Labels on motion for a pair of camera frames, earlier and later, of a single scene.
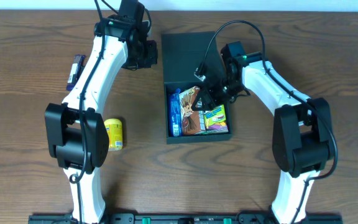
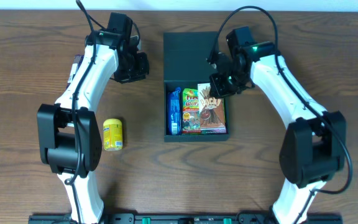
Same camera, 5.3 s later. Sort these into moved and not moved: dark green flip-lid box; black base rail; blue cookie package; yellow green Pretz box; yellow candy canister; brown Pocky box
Moved: brown Pocky box; yellow green Pretz box
Not moved: black base rail; dark green flip-lid box; yellow candy canister; blue cookie package
